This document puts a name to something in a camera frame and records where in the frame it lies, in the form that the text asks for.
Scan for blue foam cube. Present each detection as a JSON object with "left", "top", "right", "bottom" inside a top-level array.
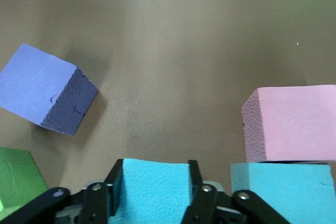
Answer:
[
  {"left": 109, "top": 158, "right": 194, "bottom": 224},
  {"left": 230, "top": 161, "right": 336, "bottom": 224}
]

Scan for pink foam cube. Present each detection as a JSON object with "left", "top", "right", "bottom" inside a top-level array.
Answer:
[{"left": 241, "top": 84, "right": 336, "bottom": 163}]

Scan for green foam cube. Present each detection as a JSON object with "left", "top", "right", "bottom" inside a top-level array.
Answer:
[{"left": 0, "top": 146, "right": 49, "bottom": 218}]

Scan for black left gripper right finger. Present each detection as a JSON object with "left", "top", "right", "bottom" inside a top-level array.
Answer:
[{"left": 181, "top": 159, "right": 292, "bottom": 224}]

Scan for purple foam cube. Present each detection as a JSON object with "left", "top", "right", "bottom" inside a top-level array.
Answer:
[{"left": 0, "top": 43, "right": 99, "bottom": 137}]

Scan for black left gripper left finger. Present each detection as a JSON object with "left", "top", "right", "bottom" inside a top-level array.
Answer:
[{"left": 0, "top": 158, "right": 124, "bottom": 224}]

